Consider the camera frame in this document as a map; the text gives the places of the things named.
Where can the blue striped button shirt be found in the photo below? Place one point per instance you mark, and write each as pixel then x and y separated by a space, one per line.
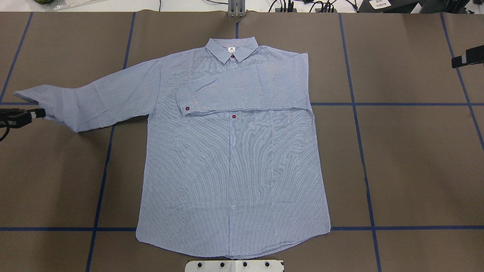
pixel 232 163

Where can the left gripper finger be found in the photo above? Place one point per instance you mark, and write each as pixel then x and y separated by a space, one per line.
pixel 14 121
pixel 16 112

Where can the aluminium frame post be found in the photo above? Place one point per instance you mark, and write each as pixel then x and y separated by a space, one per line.
pixel 236 8

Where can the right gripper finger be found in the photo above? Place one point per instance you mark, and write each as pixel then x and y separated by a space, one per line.
pixel 472 56

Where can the clear plastic bag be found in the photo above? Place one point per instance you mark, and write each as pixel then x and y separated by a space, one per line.
pixel 65 4

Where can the green fabric pouch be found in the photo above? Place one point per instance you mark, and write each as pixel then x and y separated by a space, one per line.
pixel 43 2

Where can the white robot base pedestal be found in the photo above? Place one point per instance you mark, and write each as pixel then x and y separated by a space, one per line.
pixel 235 266

